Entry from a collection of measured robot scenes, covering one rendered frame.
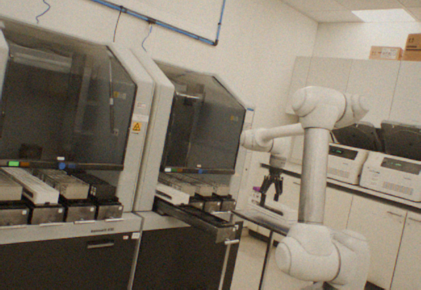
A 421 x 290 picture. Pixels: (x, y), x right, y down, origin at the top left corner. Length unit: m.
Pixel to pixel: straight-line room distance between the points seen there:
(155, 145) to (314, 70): 2.99
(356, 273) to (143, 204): 1.14
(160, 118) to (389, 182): 2.48
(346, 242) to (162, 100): 1.16
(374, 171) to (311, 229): 2.54
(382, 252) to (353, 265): 2.40
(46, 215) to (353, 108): 1.36
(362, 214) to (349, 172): 0.41
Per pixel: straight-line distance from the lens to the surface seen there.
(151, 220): 2.20
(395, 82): 4.41
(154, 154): 2.20
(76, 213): 1.94
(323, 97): 1.64
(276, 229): 2.12
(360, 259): 1.71
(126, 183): 2.14
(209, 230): 1.99
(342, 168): 4.20
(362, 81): 4.55
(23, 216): 1.85
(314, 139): 1.62
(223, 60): 4.05
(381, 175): 4.05
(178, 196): 2.19
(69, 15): 3.13
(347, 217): 4.19
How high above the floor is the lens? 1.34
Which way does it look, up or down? 3 degrees down
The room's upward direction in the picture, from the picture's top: 11 degrees clockwise
